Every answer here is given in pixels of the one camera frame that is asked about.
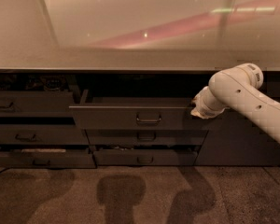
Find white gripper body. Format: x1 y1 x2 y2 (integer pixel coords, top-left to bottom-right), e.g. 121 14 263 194
190 86 227 119

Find grey drawer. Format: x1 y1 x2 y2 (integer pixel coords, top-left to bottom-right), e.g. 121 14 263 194
0 91 75 118
0 125 89 145
69 90 222 130
87 130 207 146
0 149 96 169
93 149 197 166

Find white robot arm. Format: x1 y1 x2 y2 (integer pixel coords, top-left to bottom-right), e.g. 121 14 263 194
190 63 280 144

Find dark items in drawer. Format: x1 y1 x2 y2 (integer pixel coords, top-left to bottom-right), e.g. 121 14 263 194
0 74 67 91

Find white item in drawer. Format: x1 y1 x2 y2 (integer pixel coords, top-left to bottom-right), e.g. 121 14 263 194
20 148 66 154

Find grey cabinet door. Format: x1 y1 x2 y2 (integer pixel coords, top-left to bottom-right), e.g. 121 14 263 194
195 109 280 166

